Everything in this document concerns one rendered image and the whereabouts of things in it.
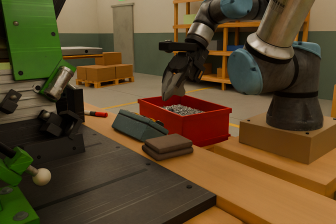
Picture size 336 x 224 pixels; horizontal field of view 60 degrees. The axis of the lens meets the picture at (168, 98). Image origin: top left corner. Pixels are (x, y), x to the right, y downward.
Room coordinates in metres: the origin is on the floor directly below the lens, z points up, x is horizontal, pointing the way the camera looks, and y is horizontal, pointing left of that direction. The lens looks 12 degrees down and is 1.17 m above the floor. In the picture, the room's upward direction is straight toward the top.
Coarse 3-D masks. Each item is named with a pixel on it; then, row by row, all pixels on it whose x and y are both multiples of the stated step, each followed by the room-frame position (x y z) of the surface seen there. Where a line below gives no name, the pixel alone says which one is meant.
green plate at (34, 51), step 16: (0, 0) 0.68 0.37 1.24; (16, 0) 0.69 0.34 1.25; (32, 0) 0.72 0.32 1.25; (48, 0) 0.74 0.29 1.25; (16, 16) 0.68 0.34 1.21; (32, 16) 0.70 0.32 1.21; (48, 16) 0.73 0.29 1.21; (16, 32) 0.67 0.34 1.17; (32, 32) 0.69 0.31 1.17; (48, 32) 0.72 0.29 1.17; (16, 48) 0.66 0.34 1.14; (32, 48) 0.68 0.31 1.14; (48, 48) 0.71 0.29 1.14; (16, 64) 0.65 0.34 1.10; (32, 64) 0.67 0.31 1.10; (48, 64) 0.69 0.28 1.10; (16, 80) 0.64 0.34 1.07
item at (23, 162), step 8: (0, 144) 0.40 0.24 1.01; (8, 152) 0.40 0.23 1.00; (16, 152) 0.41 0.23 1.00; (24, 152) 0.41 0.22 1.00; (0, 160) 0.41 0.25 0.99; (8, 160) 0.40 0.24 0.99; (16, 160) 0.40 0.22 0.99; (24, 160) 0.40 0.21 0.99; (32, 160) 0.41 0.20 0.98; (0, 168) 0.37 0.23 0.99; (8, 168) 0.39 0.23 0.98; (16, 168) 0.39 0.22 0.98; (24, 168) 0.40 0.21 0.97; (0, 176) 0.37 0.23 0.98; (8, 176) 0.38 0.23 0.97; (16, 176) 0.39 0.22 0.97; (16, 184) 0.39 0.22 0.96
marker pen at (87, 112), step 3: (84, 111) 0.97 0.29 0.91; (87, 111) 0.96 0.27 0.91; (90, 111) 0.96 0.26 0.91; (93, 111) 0.96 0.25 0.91; (96, 111) 0.95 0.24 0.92; (87, 114) 0.97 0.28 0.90; (90, 114) 0.96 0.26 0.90; (93, 114) 0.95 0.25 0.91; (96, 114) 0.95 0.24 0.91; (99, 114) 0.94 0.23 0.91; (102, 114) 0.94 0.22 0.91; (105, 114) 0.94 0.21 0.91
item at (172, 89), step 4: (176, 76) 0.83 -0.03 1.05; (172, 80) 0.83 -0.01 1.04; (176, 80) 0.82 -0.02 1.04; (184, 80) 0.85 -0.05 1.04; (172, 84) 0.82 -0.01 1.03; (180, 84) 0.84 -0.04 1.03; (168, 88) 0.82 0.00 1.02; (172, 88) 0.81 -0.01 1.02; (176, 88) 0.82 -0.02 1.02; (180, 88) 0.84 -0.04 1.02; (164, 92) 0.82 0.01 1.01; (168, 92) 0.81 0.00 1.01; (172, 92) 0.81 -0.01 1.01; (176, 92) 0.83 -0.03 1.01; (180, 92) 0.84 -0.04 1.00; (184, 92) 0.85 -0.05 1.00; (164, 96) 0.82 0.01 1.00; (168, 96) 0.81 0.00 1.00; (164, 100) 0.82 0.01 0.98
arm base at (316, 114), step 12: (276, 96) 0.79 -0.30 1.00; (288, 96) 0.76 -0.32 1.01; (300, 96) 0.75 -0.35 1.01; (312, 96) 0.75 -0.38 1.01; (276, 108) 0.78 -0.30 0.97; (288, 108) 0.75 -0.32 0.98; (300, 108) 0.74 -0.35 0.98; (312, 108) 0.75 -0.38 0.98; (276, 120) 0.77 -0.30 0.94; (288, 120) 0.74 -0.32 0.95; (300, 120) 0.74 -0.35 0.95; (312, 120) 0.74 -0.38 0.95
